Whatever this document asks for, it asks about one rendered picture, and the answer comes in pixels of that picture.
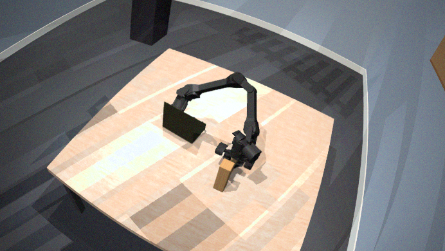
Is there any brown wooden post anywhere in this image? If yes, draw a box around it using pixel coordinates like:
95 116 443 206
213 158 235 192

